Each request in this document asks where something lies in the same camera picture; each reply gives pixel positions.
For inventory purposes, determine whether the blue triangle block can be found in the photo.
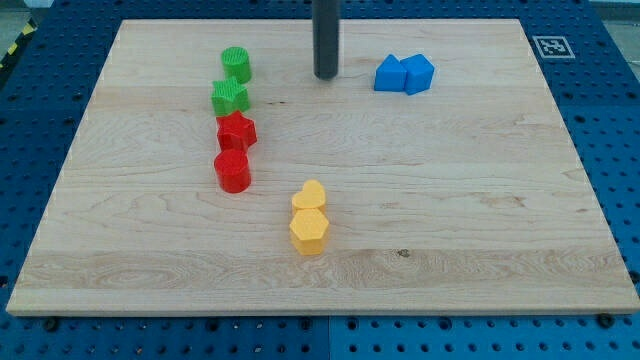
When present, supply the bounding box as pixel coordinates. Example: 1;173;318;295
374;54;407;92

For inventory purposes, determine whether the blue cube block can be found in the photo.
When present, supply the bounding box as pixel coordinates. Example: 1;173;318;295
400;54;435;95

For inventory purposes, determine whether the yellow heart block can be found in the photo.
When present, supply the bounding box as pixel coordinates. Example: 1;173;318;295
291;179;327;215

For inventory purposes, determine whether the yellow hexagon block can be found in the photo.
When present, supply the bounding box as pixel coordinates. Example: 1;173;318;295
289;209;329;256

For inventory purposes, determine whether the red cylinder block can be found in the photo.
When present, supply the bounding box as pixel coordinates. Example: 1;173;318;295
213;149;251;193

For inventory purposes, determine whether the red star block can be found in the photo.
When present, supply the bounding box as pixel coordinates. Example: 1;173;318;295
216;111;258;152

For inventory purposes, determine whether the light wooden board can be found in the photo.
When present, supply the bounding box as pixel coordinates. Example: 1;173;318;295
7;19;639;316

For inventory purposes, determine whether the green star block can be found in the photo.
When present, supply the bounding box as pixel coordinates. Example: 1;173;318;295
211;76;250;116

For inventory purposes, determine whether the green cylinder block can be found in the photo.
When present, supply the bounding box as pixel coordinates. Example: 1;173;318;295
221;46;252;84

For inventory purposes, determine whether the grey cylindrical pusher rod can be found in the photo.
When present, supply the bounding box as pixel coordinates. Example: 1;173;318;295
312;0;340;80

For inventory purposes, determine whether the white fiducial marker tag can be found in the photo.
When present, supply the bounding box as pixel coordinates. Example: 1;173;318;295
533;35;575;59

